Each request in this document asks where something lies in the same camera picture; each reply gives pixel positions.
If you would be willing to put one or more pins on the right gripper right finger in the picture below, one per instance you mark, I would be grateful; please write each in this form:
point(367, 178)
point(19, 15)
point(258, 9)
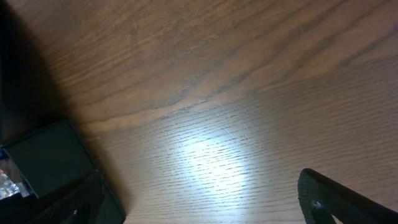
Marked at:
point(322, 200)

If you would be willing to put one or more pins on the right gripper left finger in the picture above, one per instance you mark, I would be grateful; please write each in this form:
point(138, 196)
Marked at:
point(79, 201)

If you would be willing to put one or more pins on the red Hacks candy bag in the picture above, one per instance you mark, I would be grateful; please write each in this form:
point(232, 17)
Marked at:
point(12, 182)

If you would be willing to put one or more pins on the black cardboard gift box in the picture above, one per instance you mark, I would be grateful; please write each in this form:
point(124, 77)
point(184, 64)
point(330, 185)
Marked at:
point(52, 157)

